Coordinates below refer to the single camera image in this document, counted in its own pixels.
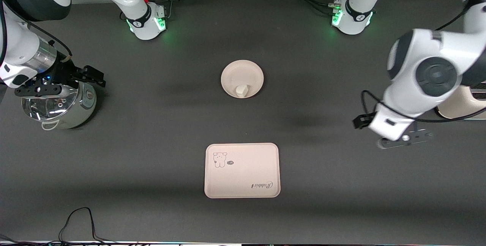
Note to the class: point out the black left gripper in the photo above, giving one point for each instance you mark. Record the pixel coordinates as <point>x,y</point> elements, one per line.
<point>360,121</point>

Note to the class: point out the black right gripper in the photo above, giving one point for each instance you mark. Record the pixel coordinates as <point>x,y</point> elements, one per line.
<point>64,72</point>

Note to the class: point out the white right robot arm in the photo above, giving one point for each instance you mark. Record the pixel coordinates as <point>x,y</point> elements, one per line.
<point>22,44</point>

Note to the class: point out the cream tray with bear print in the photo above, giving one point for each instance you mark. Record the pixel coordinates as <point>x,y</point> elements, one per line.
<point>243,172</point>

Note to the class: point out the round cream plate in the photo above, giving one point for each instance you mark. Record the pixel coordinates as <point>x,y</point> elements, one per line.
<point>241,73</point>

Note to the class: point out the silver cooking pot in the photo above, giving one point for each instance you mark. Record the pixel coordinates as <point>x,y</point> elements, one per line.
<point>81,105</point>

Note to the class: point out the glass pot lid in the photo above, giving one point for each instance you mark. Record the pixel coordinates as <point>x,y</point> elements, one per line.
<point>49,105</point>

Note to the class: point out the cream white toaster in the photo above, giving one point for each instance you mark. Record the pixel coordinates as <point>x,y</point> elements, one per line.
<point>461,105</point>

